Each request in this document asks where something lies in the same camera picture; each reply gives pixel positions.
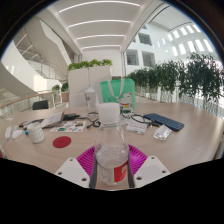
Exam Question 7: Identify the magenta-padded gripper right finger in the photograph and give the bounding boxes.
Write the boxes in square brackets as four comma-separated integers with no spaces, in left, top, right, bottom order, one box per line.
[127,143,171,189]

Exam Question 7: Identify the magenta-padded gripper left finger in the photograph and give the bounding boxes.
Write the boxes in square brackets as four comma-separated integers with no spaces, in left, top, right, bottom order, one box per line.
[54,145,99,190]

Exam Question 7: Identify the clear plastic water bottle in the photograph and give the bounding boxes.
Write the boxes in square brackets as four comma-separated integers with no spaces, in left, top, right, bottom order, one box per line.
[94,102,130,187]

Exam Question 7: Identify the flat round red coaster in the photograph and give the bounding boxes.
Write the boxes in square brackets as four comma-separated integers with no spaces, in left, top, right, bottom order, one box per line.
[52,135,72,149]

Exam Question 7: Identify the white paper card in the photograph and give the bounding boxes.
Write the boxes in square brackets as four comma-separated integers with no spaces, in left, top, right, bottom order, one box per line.
[125,120,148,135]

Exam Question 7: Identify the colourful sticker sheet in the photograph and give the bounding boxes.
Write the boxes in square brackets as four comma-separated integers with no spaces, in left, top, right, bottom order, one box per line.
[49,120,86,133]

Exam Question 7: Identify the clear plastic packet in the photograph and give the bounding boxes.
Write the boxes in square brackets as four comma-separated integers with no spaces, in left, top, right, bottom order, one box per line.
[153,124,173,141]

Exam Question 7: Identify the open paper booklet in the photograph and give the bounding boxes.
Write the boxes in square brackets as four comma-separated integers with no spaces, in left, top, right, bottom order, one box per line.
[39,110,65,129]

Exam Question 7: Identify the white grid-patterned cup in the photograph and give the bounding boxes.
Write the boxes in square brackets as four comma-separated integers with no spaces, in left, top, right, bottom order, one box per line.
[26,122,46,145]

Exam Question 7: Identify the clear shaker bottle white lid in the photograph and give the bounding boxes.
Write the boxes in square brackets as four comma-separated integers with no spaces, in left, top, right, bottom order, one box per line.
[83,86,98,115]

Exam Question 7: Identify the white chair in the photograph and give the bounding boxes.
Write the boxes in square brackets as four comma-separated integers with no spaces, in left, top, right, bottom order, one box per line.
[68,91,88,108]

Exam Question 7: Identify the black tablet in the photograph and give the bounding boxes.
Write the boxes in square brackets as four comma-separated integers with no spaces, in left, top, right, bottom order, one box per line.
[19,118,44,128]

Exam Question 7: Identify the black office chair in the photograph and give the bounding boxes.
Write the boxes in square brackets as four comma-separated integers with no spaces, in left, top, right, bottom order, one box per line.
[32,99,50,111]

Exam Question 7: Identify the green tote bag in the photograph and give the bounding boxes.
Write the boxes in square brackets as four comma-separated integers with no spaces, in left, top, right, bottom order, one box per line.
[99,78,137,114]

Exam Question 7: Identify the white computer mouse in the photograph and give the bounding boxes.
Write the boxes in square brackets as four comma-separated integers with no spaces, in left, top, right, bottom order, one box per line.
[10,129,24,140]

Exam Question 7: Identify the small potted plants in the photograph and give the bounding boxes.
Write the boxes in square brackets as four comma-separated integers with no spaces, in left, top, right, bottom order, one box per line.
[51,82,70,103]

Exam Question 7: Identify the white cabinet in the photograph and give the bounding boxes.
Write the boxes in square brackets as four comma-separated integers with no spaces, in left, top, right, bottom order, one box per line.
[67,65,113,108]

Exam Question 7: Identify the white power strip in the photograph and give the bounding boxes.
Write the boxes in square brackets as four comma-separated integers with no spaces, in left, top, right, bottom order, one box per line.
[3,125,13,141]

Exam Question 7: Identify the green plants atop cabinet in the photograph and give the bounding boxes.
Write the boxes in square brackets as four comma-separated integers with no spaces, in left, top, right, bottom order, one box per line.
[67,58,113,72]

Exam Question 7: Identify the row of green hedge plants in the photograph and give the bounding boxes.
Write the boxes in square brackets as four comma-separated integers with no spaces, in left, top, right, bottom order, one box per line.
[126,53,224,108]

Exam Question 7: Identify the tangled black cables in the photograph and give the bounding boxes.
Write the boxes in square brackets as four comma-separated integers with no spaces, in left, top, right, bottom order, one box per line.
[79,111,158,129]

